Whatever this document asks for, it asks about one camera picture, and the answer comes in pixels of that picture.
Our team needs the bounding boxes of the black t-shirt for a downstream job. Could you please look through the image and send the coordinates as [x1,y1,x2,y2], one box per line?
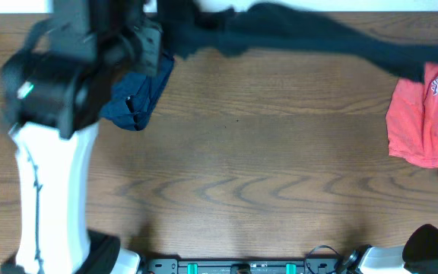
[152,0,438,83]

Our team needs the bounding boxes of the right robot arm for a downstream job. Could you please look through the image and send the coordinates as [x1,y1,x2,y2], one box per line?
[335,224,438,274]

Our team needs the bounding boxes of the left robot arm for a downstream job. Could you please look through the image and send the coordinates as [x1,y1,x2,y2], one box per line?
[0,0,163,273]

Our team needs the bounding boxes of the folded navy blue trousers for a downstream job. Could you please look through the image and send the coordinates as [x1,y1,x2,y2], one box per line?
[100,51,175,131]

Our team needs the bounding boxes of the red printed t-shirt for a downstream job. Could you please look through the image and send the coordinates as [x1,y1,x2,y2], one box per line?
[386,63,438,169]

